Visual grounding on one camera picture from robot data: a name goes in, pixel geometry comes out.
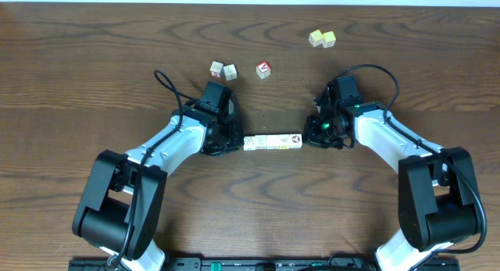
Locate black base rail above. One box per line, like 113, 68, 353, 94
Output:
68, 254, 460, 271

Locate red letter wooden block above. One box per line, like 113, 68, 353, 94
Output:
256, 61, 272, 79

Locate white block green side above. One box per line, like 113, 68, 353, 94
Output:
266, 134, 280, 150

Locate white block yellow side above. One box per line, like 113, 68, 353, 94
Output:
278, 134, 291, 149

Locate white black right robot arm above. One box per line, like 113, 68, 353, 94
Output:
303, 99, 488, 270

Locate white block red side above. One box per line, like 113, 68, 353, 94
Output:
209, 61, 224, 78

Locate white block blue side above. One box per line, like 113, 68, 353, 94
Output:
255, 135, 267, 150

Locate white block cat drawing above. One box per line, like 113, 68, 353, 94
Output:
244, 136, 256, 151

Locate white wooden block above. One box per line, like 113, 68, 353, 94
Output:
223, 64, 238, 80

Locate pale yellow wooden block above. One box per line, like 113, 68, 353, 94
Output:
309, 30, 323, 47

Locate white block brown circle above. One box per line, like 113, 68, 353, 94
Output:
289, 134, 302, 148

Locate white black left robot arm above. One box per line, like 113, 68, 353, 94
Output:
72, 106, 244, 270

